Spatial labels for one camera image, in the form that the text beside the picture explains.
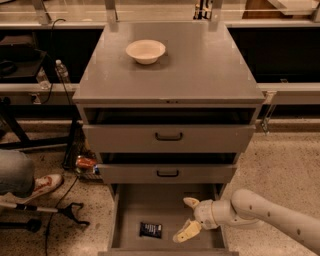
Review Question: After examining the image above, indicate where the black reacher grabber tool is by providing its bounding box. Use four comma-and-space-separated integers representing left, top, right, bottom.
0, 202, 89, 225

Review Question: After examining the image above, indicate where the grey middle drawer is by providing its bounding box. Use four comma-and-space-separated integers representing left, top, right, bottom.
97, 153, 237, 184

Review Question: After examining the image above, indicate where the black drawer handle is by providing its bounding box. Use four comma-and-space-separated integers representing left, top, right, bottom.
156, 170, 179, 178
155, 133, 183, 141

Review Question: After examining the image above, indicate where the clear water bottle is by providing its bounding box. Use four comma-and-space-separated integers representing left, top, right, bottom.
36, 67, 51, 90
55, 60, 71, 84

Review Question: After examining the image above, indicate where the grey drawer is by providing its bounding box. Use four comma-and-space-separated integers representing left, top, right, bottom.
83, 108, 254, 153
98, 184, 239, 256
97, 153, 237, 184

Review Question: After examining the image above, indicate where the white and orange sneaker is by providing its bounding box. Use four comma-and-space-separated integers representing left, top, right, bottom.
0, 174, 64, 204

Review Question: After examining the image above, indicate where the black middle drawer handle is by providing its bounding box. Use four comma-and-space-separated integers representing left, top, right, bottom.
156, 170, 179, 178

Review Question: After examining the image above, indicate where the grey drawer cabinet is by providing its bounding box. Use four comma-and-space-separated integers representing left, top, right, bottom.
71, 20, 266, 256

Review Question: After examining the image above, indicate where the orange snack bag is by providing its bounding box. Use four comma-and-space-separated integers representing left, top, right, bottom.
76, 156, 97, 169

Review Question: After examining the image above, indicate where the grey bottom drawer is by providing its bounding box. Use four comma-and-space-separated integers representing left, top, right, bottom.
98, 184, 239, 256

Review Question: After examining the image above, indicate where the grey top drawer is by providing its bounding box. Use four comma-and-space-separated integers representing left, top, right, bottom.
83, 108, 254, 153

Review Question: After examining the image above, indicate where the black metal stand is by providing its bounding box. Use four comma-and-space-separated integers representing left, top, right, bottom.
0, 97, 80, 170

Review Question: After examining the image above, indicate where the black floor cable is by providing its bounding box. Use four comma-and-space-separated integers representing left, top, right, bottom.
44, 175, 80, 256

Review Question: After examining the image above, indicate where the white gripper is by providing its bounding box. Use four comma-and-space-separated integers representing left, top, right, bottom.
173, 197, 218, 243

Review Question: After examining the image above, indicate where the blue jeans leg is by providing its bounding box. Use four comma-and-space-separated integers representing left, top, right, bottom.
0, 149, 35, 198

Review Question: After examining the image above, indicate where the dark blue snack bar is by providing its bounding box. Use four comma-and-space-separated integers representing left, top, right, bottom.
139, 222, 162, 239

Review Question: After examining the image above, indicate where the black top drawer handle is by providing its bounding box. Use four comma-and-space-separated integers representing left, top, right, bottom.
155, 133, 183, 141

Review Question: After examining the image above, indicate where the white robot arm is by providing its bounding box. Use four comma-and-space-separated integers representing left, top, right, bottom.
173, 189, 320, 255

